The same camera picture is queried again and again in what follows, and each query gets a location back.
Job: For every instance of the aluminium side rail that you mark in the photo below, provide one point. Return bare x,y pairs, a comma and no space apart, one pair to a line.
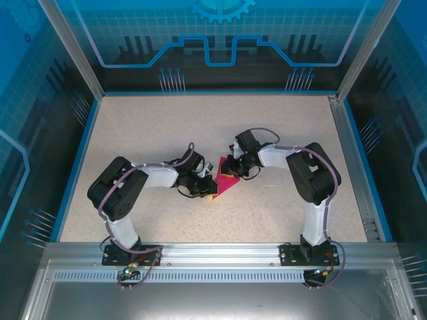
347,140

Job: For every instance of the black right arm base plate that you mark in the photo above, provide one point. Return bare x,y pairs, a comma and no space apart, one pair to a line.
287,255

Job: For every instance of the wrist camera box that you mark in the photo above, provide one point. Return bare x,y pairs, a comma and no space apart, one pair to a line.
193,161
247,140

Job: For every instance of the aluminium mounting rail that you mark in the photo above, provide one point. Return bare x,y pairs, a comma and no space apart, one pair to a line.
217,253

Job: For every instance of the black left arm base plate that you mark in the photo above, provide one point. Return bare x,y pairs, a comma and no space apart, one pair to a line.
108,255

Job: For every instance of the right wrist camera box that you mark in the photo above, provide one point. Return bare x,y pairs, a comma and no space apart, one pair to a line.
247,140

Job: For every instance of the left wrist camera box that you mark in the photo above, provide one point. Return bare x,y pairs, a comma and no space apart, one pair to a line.
193,161

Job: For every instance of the small adapter with green light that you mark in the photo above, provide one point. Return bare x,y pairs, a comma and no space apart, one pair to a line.
322,271
130,271

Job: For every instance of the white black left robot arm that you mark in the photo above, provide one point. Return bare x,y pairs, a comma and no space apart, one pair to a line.
123,230

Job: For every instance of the pink paper sheet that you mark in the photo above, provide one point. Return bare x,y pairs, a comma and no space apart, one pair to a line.
225,186

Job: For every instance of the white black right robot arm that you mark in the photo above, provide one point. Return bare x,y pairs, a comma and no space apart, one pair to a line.
315,223

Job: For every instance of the aluminium frame post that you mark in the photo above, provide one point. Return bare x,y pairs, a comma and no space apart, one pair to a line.
363,50
76,56

